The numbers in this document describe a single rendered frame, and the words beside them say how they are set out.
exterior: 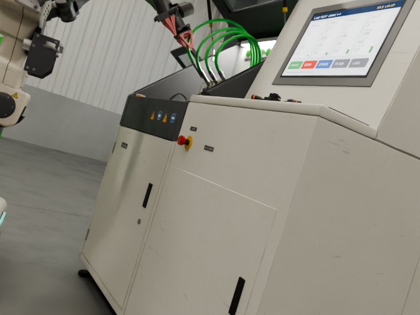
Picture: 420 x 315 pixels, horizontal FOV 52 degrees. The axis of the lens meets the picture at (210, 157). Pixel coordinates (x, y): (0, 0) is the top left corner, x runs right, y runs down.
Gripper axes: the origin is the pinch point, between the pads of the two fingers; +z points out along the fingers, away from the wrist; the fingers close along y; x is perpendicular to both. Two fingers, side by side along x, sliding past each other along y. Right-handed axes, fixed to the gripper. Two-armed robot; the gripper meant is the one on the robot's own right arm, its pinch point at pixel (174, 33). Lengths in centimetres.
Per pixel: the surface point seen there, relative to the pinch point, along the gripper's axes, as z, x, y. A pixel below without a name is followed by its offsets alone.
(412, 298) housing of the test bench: 110, -73, 14
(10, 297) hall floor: 66, 0, -108
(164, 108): 25.9, -1.5, -18.5
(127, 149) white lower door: 37, 25, -38
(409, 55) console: 39, -80, 37
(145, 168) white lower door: 45, -1, -37
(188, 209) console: 57, -44, -33
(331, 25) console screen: 24, -43, 42
